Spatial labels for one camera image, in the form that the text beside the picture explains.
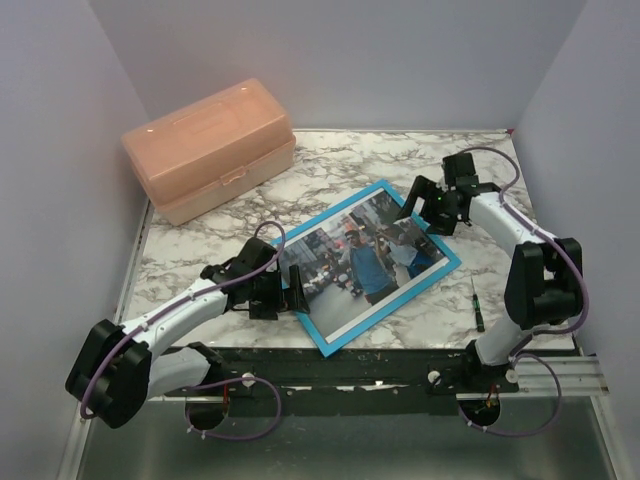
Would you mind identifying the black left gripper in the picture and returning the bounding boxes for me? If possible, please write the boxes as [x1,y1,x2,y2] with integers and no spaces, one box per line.
[249,265,310,320]

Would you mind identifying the pink plastic storage box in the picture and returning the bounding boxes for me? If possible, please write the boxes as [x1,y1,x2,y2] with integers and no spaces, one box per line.
[121,79,296,226]

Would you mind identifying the green black screwdriver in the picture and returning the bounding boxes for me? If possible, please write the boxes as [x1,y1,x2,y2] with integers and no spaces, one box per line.
[471,280,486,333]

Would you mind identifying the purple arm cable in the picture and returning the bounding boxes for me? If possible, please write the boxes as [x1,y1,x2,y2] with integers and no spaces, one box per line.
[457,147,591,439]
[79,221,287,442]

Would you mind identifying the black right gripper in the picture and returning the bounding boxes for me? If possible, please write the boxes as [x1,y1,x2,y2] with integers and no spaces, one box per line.
[396,176,458,238]

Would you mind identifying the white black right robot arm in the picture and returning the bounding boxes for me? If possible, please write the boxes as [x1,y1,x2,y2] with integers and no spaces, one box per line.
[398,148,589,392]

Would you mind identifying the blue wooden picture frame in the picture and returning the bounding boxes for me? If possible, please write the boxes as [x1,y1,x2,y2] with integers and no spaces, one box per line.
[269,178,463,360]

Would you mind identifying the aluminium front rail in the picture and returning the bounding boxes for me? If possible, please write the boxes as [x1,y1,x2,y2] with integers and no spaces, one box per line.
[515,356,609,397]

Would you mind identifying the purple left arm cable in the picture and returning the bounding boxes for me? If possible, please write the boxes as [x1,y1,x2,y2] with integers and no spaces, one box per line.
[79,221,287,442]

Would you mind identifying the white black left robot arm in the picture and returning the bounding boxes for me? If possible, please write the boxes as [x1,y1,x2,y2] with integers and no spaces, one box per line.
[65,237,310,428]

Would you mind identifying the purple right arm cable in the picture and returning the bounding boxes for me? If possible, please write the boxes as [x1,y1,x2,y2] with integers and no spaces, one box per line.
[457,147,591,439]

